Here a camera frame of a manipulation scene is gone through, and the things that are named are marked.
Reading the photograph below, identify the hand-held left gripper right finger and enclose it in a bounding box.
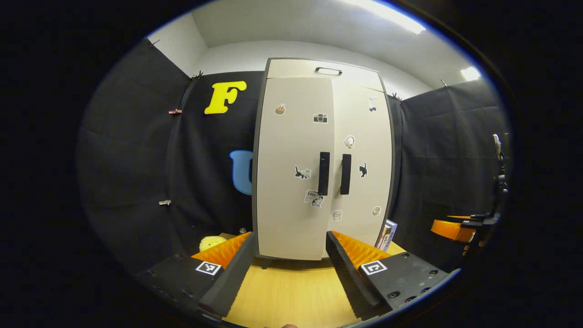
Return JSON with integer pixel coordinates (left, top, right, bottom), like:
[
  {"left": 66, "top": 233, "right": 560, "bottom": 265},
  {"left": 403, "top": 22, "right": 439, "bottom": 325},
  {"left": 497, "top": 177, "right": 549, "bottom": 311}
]
[{"left": 325, "top": 230, "right": 451, "bottom": 320}]

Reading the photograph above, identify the yellow plush toy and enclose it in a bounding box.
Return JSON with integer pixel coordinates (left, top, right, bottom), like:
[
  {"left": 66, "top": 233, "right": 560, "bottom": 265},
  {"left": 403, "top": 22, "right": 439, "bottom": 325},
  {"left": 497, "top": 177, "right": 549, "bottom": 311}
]
[{"left": 199, "top": 236, "right": 228, "bottom": 252}]

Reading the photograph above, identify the white shoe cabinet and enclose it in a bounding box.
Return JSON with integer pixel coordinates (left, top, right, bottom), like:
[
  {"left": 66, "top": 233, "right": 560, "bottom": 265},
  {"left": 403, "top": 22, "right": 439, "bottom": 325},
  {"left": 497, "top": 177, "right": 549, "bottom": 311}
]
[{"left": 252, "top": 58, "right": 396, "bottom": 269}]

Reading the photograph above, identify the white cabinet door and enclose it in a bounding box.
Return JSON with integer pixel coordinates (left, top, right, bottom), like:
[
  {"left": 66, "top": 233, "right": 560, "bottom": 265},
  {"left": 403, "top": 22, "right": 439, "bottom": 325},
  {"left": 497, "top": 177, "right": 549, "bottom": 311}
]
[
  {"left": 321, "top": 78, "right": 393, "bottom": 258},
  {"left": 257, "top": 77, "right": 336, "bottom": 261}
]

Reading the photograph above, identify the black backdrop cloth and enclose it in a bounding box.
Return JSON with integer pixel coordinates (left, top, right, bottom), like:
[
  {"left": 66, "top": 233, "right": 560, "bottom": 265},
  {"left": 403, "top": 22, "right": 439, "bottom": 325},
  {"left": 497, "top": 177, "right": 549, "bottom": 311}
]
[{"left": 77, "top": 39, "right": 508, "bottom": 272}]

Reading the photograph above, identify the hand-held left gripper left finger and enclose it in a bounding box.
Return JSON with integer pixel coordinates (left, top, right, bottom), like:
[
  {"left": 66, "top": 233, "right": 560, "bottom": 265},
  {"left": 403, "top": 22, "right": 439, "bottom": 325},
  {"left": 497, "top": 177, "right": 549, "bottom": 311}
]
[{"left": 137, "top": 231, "right": 258, "bottom": 318}]

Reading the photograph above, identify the grey blue book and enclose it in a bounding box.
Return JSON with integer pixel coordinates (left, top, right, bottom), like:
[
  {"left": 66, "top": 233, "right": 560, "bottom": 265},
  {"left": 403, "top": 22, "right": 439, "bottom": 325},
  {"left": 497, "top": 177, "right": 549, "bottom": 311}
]
[{"left": 384, "top": 219, "right": 398, "bottom": 252}]

